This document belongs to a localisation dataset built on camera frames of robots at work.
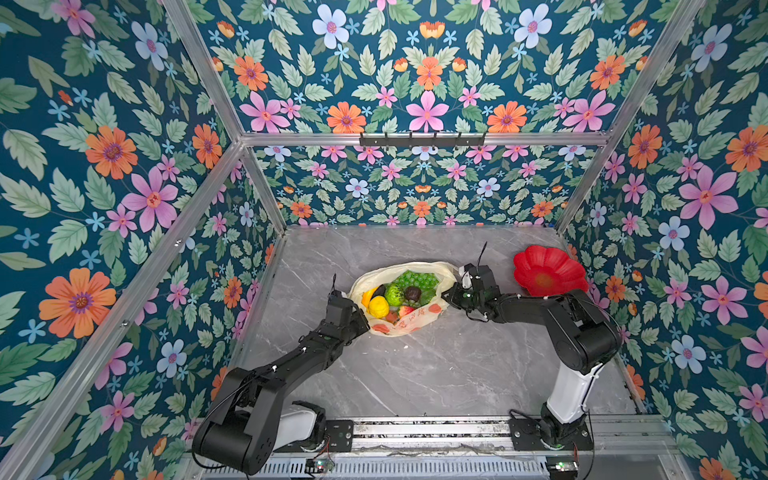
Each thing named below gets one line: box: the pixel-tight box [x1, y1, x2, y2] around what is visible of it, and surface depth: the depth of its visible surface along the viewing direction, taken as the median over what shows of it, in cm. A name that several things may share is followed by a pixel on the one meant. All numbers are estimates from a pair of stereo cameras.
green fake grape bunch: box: [393, 271, 439, 307], surface depth 100 cm
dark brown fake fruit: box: [405, 286, 422, 301], surface depth 98 cm
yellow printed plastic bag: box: [349, 262, 457, 337], surface depth 95 cm
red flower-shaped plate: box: [514, 245, 589, 297], surface depth 109 cm
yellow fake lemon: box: [369, 295, 389, 319], surface depth 94 cm
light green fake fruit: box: [385, 284, 403, 306], surface depth 95 cm
